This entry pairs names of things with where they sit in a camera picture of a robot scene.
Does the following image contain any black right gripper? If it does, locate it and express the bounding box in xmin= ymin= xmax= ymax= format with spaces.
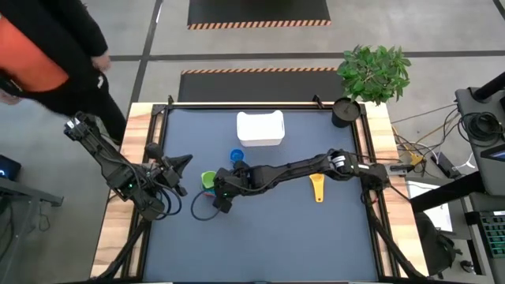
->
xmin=213 ymin=159 xmax=258 ymax=215

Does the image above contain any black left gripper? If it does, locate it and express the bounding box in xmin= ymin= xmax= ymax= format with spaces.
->
xmin=118 ymin=142 xmax=194 ymax=199

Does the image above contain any green measuring cup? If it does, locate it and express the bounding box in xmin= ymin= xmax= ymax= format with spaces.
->
xmin=200 ymin=170 xmax=218 ymax=191

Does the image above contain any yellow measuring cup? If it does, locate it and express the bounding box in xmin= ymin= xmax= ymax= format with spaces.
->
xmin=309 ymin=172 xmax=326 ymax=204

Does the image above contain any white plastic basket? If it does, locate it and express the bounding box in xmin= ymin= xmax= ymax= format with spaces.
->
xmin=235 ymin=109 xmax=286 ymax=148

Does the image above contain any black floor mat striped edge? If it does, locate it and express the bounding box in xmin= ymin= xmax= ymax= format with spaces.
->
xmin=177 ymin=66 xmax=345 ymax=103
xmin=186 ymin=0 xmax=332 ymax=31

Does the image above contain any person's hand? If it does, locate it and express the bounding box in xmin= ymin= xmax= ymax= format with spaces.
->
xmin=0 ymin=88 xmax=23 ymax=106
xmin=91 ymin=53 xmax=113 ymax=73

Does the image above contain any black plant pot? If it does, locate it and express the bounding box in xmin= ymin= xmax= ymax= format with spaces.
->
xmin=331 ymin=97 xmax=362 ymax=129

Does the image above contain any grey desk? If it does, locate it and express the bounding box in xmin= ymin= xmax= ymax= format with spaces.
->
xmin=0 ymin=177 xmax=65 ymax=273

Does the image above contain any dark screen device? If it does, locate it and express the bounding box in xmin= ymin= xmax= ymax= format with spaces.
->
xmin=0 ymin=153 xmax=23 ymax=181

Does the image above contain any orange fabric item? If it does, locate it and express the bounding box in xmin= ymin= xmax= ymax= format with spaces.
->
xmin=0 ymin=15 xmax=70 ymax=93

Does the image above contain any person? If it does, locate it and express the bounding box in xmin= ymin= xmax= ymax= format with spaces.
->
xmin=0 ymin=0 xmax=128 ymax=145

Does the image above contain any green leafy plant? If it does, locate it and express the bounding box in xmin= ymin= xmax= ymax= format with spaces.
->
xmin=336 ymin=43 xmax=412 ymax=107

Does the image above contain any white paper sheet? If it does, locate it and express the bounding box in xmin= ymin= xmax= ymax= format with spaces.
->
xmin=405 ymin=180 xmax=454 ymax=233

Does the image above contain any black bag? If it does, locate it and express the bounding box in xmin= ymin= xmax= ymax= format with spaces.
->
xmin=413 ymin=211 xmax=462 ymax=277

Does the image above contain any black power adapter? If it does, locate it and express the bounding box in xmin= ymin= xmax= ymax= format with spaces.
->
xmin=429 ymin=151 xmax=458 ymax=178

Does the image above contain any grey equipment cart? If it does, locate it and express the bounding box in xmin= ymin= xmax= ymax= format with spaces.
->
xmin=453 ymin=70 xmax=505 ymax=198

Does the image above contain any backlit keyboard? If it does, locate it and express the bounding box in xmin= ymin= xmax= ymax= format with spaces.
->
xmin=488 ymin=211 xmax=505 ymax=260

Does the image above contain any black aluminium table frame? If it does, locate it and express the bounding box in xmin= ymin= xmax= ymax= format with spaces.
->
xmin=90 ymin=94 xmax=429 ymax=284

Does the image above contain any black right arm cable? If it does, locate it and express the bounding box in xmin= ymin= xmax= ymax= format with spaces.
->
xmin=190 ymin=189 xmax=224 ymax=222

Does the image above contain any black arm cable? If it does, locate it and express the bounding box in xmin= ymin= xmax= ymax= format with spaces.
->
xmin=190 ymin=189 xmax=224 ymax=222
xmin=155 ymin=185 xmax=184 ymax=219

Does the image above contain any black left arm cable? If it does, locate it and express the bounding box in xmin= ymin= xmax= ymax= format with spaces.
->
xmin=155 ymin=185 xmax=184 ymax=219

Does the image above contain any coiled black cable bundle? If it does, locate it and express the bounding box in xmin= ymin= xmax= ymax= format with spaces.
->
xmin=459 ymin=111 xmax=504 ymax=143

